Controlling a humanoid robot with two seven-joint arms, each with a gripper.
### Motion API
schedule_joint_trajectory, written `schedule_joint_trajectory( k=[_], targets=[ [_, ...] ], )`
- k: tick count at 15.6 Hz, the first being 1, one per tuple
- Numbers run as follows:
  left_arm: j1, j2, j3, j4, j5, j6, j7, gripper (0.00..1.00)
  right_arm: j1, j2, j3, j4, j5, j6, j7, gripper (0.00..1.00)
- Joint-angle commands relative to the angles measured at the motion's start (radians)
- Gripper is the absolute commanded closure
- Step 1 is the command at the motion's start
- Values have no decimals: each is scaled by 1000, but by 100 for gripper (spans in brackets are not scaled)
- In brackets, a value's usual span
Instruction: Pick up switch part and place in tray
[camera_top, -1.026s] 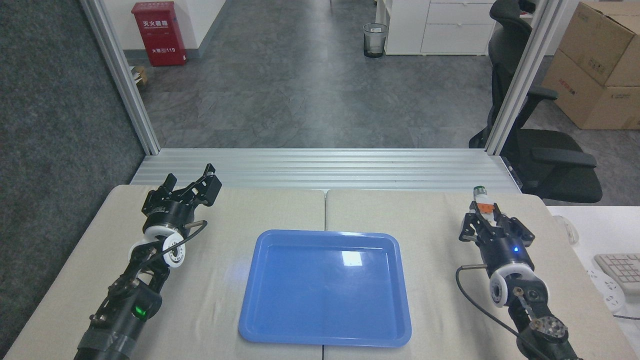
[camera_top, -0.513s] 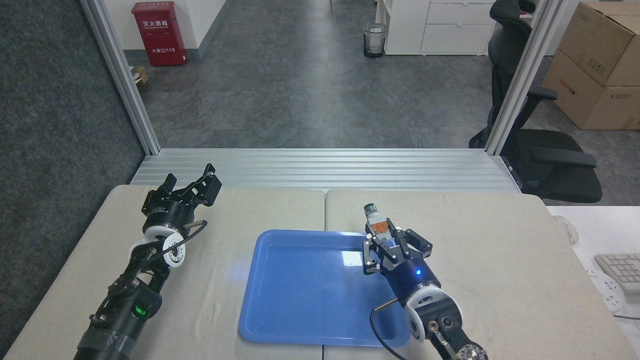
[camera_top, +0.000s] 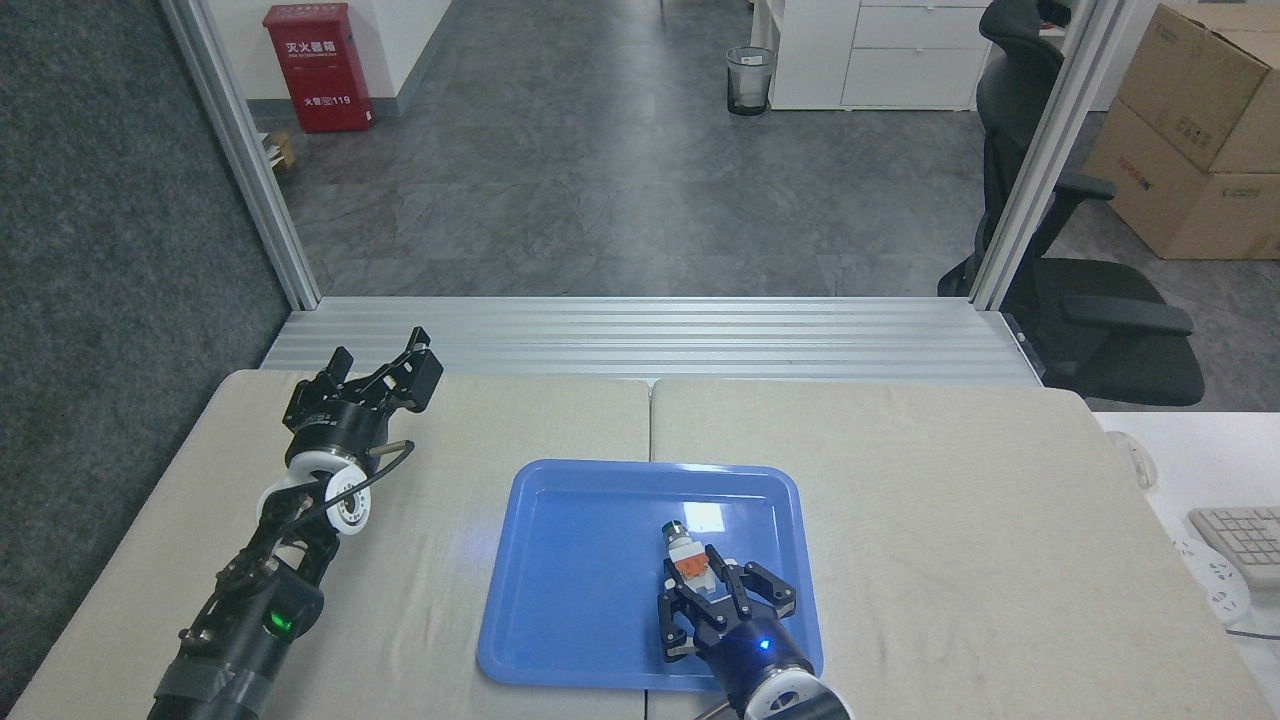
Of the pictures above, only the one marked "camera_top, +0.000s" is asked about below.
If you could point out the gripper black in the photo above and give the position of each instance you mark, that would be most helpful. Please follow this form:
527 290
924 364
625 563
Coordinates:
338 428
752 652

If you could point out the white and orange switch part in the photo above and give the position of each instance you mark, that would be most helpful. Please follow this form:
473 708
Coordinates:
685 552

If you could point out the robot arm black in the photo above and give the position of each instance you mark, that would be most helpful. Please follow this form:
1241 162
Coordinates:
800 702
250 620

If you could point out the blue plastic tray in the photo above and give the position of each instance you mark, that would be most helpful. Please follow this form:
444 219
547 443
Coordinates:
600 590

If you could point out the small cardboard box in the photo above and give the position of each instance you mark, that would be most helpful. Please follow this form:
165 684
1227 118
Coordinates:
281 152

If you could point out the red fire extinguisher box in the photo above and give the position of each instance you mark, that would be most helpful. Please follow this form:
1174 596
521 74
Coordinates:
318 70

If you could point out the white computer mouse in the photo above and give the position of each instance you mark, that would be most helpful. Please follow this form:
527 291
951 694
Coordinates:
1133 458

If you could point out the black office chair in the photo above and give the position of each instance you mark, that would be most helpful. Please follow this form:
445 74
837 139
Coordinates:
1095 300

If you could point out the grey mesh waste bin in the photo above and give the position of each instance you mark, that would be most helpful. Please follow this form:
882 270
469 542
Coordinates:
750 82

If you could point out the white power strip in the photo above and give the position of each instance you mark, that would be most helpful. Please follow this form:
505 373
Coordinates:
1215 585

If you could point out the white keyboard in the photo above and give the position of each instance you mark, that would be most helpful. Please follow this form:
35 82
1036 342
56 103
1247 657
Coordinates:
1245 540

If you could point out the white drawer cabinet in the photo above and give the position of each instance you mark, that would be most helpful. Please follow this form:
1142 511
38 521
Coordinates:
900 55

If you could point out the large brown cardboard box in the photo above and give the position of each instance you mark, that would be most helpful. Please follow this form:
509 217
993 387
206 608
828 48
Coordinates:
1170 205

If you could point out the tilted brown cardboard box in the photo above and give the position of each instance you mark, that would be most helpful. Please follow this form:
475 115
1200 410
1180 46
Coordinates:
1205 85

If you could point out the silver aluminium post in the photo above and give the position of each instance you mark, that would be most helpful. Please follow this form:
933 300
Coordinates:
250 160
1045 160

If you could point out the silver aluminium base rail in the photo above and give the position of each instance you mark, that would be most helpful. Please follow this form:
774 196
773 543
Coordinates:
620 340

